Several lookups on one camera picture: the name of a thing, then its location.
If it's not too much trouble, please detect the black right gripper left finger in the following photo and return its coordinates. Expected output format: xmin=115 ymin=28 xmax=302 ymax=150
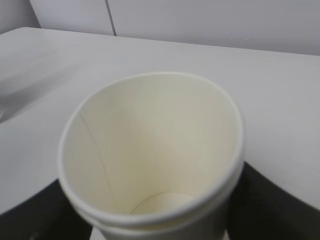
xmin=0 ymin=180 xmax=93 ymax=240

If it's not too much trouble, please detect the white paper cup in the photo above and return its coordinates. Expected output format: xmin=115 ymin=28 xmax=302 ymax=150
xmin=57 ymin=72 xmax=245 ymax=240

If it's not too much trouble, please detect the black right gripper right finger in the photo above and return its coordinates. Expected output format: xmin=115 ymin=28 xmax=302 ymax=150
xmin=226 ymin=163 xmax=320 ymax=240

